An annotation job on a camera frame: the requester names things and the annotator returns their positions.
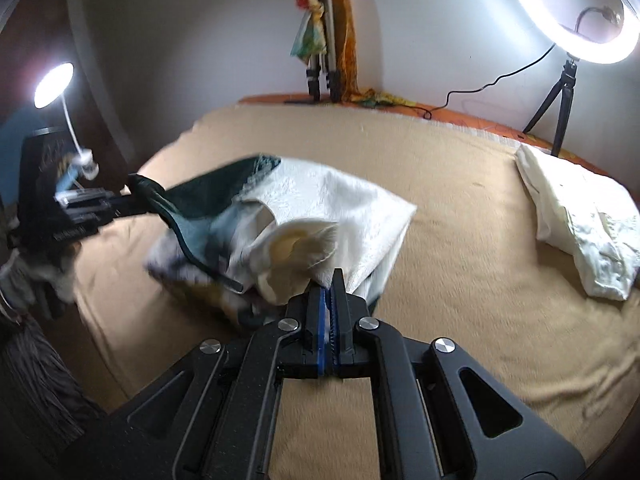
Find folded silver tripod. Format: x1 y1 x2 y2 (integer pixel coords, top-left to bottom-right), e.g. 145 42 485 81
285 0 346 106

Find white ring light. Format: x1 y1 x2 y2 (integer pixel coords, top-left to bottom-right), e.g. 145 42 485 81
505 0 640 65

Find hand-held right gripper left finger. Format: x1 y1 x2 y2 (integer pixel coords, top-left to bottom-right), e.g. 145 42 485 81
75 284 329 480

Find beige blanket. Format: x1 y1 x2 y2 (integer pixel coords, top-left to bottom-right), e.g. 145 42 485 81
65 102 640 480

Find white clip-on desk lamp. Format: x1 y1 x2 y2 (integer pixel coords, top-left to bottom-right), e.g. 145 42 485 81
32 62 101 181

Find black power cable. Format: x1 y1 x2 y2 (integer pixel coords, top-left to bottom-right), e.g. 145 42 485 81
422 42 558 121

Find green and white tree-print t-shirt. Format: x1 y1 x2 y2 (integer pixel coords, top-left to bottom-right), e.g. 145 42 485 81
127 155 418 331

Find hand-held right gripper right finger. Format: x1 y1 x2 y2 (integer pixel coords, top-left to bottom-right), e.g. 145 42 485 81
329 268 587 480

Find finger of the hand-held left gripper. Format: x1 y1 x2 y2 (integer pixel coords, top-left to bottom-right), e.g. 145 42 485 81
112 191 168 218

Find person's left forearm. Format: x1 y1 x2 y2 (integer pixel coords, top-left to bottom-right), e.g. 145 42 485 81
0 245 83 321

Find orange scarf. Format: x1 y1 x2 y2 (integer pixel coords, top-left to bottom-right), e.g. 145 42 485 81
332 0 416 111

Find folded white garment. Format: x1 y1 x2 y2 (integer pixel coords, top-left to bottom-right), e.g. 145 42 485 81
515 144 640 302

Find black ring light tripod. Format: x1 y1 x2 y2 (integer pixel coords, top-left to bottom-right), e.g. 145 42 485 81
522 55 583 158

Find dark fringed cloth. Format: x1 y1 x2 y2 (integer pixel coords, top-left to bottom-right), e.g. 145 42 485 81
0 300 111 480

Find orange bedsheet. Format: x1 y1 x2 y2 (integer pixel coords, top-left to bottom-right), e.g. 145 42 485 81
237 91 616 181

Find gooseneck phone holder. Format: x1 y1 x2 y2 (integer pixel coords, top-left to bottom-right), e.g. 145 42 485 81
574 6 626 31

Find colourful hanging cloth ornament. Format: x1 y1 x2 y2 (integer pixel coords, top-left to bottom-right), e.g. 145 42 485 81
290 0 328 66

